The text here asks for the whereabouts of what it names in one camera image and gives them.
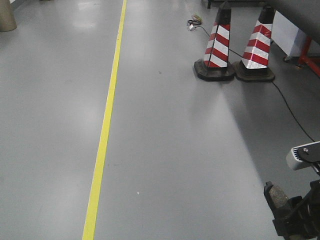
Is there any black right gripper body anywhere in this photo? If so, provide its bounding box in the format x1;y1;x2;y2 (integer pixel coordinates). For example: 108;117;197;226
272;180;320;240

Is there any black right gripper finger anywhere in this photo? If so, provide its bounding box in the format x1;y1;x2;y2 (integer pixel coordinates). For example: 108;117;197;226
273;195;303;223

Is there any right red white cone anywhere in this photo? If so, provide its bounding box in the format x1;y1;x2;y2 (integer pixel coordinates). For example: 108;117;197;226
232;4;275;83

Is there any red white cone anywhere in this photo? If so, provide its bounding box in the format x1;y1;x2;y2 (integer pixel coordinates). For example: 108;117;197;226
194;1;235;82
232;4;275;83

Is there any left red white cone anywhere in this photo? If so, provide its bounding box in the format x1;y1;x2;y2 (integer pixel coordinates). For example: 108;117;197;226
194;1;235;82

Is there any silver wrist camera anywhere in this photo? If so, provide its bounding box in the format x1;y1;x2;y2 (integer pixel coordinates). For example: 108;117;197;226
286;141;320;175

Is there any red metal cart frame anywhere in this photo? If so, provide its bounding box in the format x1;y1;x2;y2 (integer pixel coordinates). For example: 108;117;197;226
282;36;320;77

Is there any black floor cable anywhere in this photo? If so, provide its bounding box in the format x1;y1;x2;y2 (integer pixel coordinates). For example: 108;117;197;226
197;24;316;143

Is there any bundle of coloured wires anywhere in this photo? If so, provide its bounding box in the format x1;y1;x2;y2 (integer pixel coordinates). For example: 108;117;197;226
187;15;203;31

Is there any beige cylinder post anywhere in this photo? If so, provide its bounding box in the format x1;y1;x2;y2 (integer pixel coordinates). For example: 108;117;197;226
0;0;17;32

